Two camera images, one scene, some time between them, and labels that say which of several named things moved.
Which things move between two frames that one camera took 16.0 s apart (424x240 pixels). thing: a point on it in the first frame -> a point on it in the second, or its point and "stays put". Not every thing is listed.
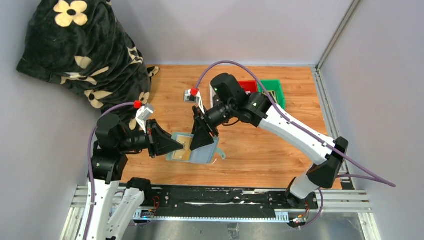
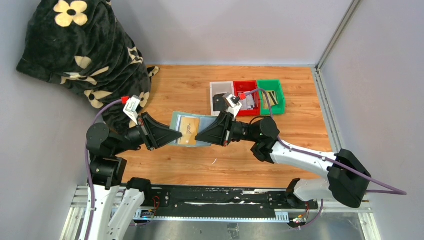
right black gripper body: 205,122 -> 228,129
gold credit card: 183,154 -> 189,128
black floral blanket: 81,44 stays put
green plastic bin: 275,89 stays put
